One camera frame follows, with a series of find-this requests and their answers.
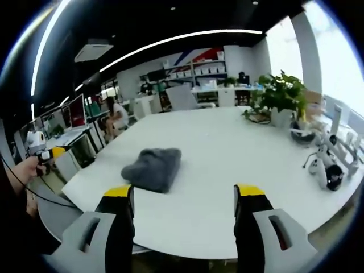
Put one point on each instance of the grey towel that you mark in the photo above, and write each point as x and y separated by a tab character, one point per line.
156	169

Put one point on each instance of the person's left hand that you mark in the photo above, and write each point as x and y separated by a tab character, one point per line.
27	170

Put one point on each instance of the monitor with red screen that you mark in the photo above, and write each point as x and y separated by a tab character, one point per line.
77	111

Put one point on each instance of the grey chair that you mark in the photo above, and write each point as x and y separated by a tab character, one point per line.
51	216

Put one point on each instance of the white game controller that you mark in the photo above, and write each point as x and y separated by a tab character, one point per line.
318	167

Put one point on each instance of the long ceiling light strip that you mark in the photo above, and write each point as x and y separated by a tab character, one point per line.
176	39
45	48

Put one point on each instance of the ceiling air conditioner unit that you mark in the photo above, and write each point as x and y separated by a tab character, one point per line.
92	51

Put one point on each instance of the white office chair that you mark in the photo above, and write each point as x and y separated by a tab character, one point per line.
182	98

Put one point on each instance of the green potted plant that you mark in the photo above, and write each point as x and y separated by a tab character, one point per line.
280	96

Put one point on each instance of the cardboard box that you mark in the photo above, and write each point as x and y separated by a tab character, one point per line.
313	99

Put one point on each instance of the storage shelf with white bins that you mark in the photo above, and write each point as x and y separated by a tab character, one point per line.
199	71

